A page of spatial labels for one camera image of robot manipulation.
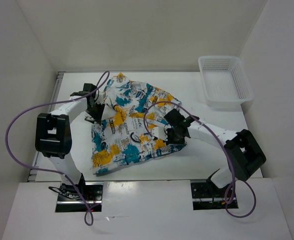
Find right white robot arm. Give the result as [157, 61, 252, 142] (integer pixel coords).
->
[164, 109, 267, 197]

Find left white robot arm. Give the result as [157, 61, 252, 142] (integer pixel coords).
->
[35, 83, 105, 200]

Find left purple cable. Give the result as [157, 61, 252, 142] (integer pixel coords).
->
[6, 70, 111, 226]

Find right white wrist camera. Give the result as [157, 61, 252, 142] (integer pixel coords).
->
[151, 126, 168, 142]

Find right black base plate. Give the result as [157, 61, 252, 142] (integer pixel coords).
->
[190, 179, 238, 211]

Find colourful printed shorts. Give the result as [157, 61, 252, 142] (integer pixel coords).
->
[85, 73, 186, 176]

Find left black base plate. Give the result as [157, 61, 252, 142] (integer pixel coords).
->
[49, 182, 103, 213]

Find aluminium table edge rail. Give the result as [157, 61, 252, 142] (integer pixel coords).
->
[26, 71, 65, 182]

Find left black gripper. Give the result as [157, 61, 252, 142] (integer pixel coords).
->
[84, 101, 105, 125]

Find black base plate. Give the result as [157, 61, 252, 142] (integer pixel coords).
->
[49, 182, 103, 213]
[190, 179, 238, 211]

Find white plastic mesh basket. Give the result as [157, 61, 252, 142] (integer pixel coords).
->
[198, 55, 254, 109]

